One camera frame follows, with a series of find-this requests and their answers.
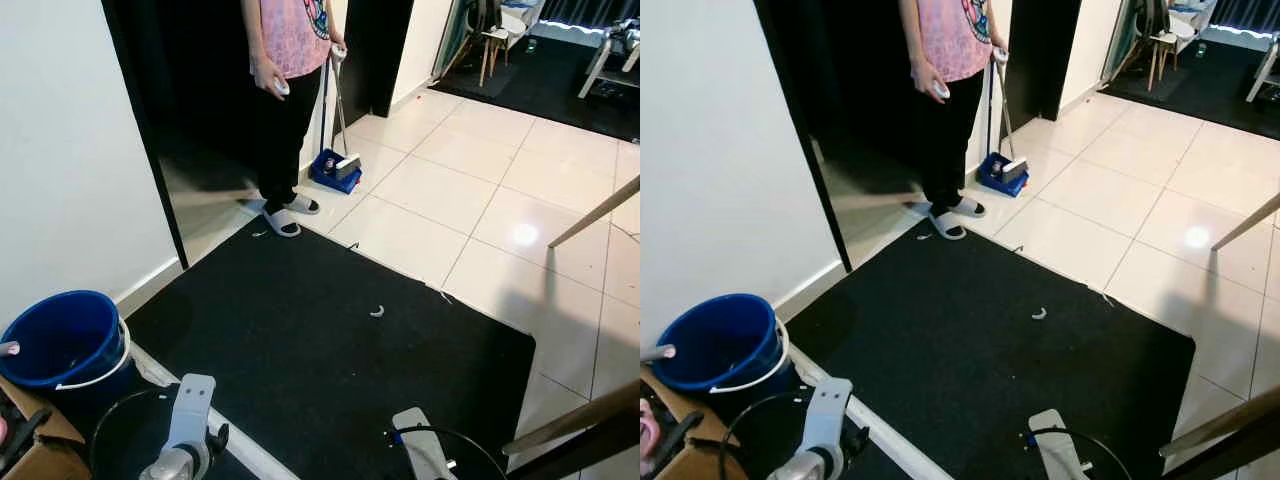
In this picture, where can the black floor mat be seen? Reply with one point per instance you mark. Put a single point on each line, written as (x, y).
(300, 380)
(980, 390)

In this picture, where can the open carton with black parts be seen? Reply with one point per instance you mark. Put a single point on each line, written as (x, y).
(695, 420)
(50, 425)

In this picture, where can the blue plastic bucket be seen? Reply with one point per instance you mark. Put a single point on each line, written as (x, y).
(55, 340)
(715, 345)

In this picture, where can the dark brown table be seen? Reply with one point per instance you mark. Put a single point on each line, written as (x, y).
(600, 455)
(1250, 462)

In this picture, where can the person in pink shirt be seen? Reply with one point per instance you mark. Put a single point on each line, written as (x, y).
(945, 100)
(285, 100)

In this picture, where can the black door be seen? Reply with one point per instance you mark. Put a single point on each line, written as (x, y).
(380, 50)
(1040, 55)

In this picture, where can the black rug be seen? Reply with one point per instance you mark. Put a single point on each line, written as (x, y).
(540, 80)
(1200, 90)

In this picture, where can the small wooden chair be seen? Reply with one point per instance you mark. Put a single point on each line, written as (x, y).
(1163, 42)
(493, 38)

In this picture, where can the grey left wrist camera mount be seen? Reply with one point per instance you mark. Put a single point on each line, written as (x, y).
(828, 405)
(192, 405)

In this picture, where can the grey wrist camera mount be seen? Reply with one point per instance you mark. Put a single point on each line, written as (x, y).
(192, 405)
(1055, 445)
(828, 405)
(415, 440)

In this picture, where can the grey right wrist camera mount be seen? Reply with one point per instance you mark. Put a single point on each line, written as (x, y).
(1055, 445)
(415, 440)

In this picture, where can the black door frame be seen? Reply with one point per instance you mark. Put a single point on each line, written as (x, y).
(150, 150)
(807, 150)

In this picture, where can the white metal frame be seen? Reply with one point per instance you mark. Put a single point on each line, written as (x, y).
(597, 68)
(1262, 72)

